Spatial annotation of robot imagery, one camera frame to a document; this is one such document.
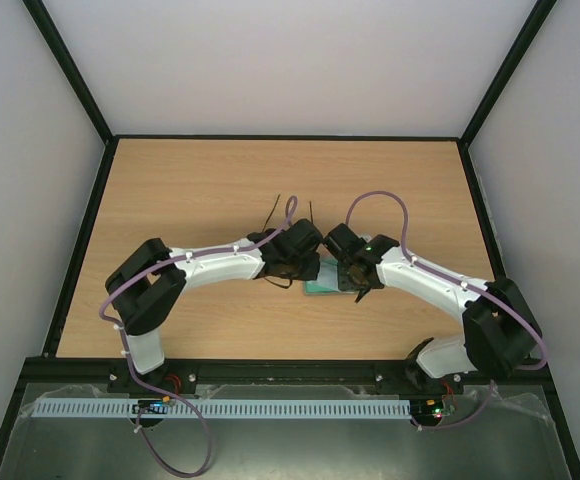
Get grey glasses case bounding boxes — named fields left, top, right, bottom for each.
left=303, top=259, right=341, bottom=295

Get dark round sunglasses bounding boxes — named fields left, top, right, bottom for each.
left=262, top=194, right=317, bottom=236

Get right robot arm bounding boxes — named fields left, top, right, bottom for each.
left=324, top=224, right=541, bottom=392

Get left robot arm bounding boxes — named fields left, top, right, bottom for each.
left=105, top=219, right=323, bottom=375

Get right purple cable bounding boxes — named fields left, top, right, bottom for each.
left=344, top=190, right=551, bottom=432

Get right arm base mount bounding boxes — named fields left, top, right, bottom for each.
left=374, top=360, right=464, bottom=398

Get light blue slotted cable duct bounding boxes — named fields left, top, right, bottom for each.
left=31, top=398, right=411, bottom=420

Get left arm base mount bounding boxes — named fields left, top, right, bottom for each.
left=107, top=360, right=198, bottom=397

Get black aluminium frame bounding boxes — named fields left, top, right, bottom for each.
left=0, top=0, right=580, bottom=480

